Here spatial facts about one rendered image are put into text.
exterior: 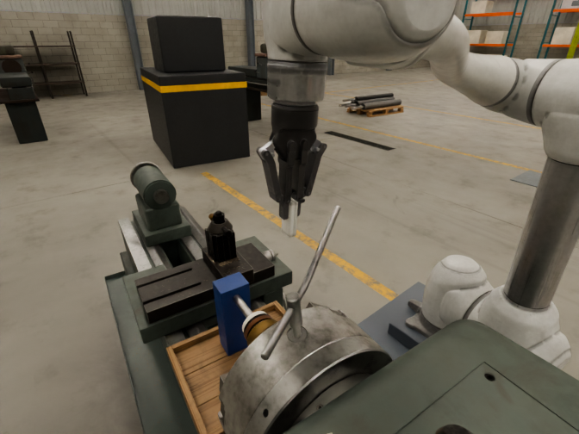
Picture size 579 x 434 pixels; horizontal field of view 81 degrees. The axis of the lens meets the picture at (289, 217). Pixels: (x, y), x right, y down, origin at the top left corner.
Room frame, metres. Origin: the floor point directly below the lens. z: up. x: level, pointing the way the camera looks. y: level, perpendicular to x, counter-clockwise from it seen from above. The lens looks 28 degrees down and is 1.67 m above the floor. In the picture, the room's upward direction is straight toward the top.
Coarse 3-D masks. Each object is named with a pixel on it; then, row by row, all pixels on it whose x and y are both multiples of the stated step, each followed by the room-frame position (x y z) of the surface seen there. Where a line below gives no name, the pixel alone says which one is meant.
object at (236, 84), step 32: (160, 32) 5.11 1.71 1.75; (192, 32) 5.31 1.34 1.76; (160, 64) 5.26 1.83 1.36; (192, 64) 5.28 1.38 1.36; (224, 64) 5.51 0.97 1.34; (160, 96) 4.76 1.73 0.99; (192, 96) 4.86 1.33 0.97; (224, 96) 5.08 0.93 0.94; (160, 128) 5.21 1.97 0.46; (192, 128) 4.83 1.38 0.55; (224, 128) 5.06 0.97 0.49; (192, 160) 4.80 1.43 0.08; (224, 160) 5.04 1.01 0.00
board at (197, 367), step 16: (272, 304) 0.84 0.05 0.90; (208, 336) 0.72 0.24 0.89; (176, 352) 0.67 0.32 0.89; (192, 352) 0.67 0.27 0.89; (208, 352) 0.67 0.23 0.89; (224, 352) 0.67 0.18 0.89; (240, 352) 0.67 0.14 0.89; (176, 368) 0.60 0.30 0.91; (192, 368) 0.62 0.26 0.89; (208, 368) 0.62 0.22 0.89; (224, 368) 0.62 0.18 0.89; (192, 384) 0.57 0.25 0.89; (208, 384) 0.57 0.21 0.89; (192, 400) 0.51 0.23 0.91; (208, 400) 0.52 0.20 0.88; (192, 416) 0.48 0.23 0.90; (208, 416) 0.48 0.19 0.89; (208, 432) 0.45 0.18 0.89; (224, 432) 0.44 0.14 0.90
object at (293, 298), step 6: (288, 294) 0.41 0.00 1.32; (294, 294) 0.40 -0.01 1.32; (288, 300) 0.40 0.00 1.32; (294, 300) 0.39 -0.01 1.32; (288, 306) 0.40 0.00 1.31; (294, 306) 0.39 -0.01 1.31; (300, 306) 0.40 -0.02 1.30; (300, 312) 0.40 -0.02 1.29; (294, 318) 0.39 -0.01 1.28; (300, 318) 0.40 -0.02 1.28; (294, 324) 0.39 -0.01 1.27; (300, 324) 0.40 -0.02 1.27; (294, 330) 0.40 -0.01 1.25; (300, 330) 0.40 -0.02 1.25; (294, 336) 0.40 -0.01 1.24; (300, 336) 0.40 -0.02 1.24
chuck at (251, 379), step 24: (312, 312) 0.46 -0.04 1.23; (264, 336) 0.41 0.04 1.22; (312, 336) 0.40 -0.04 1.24; (336, 336) 0.40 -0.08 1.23; (240, 360) 0.39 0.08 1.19; (264, 360) 0.37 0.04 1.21; (288, 360) 0.36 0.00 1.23; (240, 384) 0.35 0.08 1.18; (264, 384) 0.34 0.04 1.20; (240, 408) 0.33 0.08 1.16; (240, 432) 0.30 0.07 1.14
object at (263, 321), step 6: (252, 318) 0.57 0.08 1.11; (258, 318) 0.56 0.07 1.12; (264, 318) 0.56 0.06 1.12; (270, 318) 0.57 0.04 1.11; (246, 324) 0.56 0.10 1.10; (252, 324) 0.55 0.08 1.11; (258, 324) 0.54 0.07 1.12; (264, 324) 0.54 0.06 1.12; (270, 324) 0.54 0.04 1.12; (246, 330) 0.55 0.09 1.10; (252, 330) 0.53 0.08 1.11; (258, 330) 0.53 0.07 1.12; (264, 330) 0.53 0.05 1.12; (246, 336) 0.54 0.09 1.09; (252, 336) 0.52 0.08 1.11
